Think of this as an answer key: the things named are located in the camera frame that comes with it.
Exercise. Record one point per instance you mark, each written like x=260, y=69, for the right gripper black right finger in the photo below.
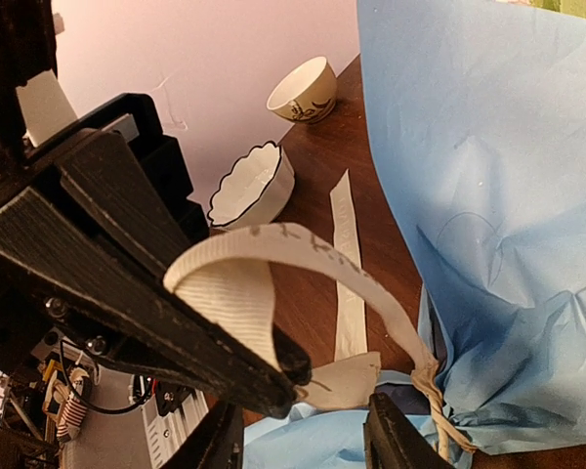
x=392, y=442

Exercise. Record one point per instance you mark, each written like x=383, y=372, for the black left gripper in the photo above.
x=98, y=239

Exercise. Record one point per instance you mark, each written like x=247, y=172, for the cream ceramic bowl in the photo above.
x=307, y=94

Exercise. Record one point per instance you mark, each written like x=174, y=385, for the front aluminium rail base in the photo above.
x=139, y=439

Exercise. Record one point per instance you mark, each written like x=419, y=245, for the cream ribbon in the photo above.
x=327, y=295

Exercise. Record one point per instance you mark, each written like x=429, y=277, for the blue wrapping paper sheet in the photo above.
x=476, y=118

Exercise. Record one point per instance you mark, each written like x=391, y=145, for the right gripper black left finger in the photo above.
x=216, y=443

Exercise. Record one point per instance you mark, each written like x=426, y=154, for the white scalloped dish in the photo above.
x=255, y=191

